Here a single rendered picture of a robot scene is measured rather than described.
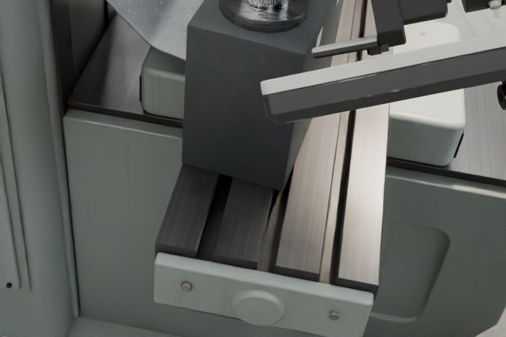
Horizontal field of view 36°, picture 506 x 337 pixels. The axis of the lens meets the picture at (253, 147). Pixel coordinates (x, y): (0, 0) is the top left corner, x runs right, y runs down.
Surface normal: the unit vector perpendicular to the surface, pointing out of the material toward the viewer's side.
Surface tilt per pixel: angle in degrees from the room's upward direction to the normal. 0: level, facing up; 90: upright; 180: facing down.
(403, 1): 63
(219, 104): 90
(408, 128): 90
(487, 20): 0
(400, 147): 90
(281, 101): 52
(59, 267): 89
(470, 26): 0
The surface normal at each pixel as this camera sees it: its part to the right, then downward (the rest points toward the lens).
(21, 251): -0.16, 0.64
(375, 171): 0.09, -0.73
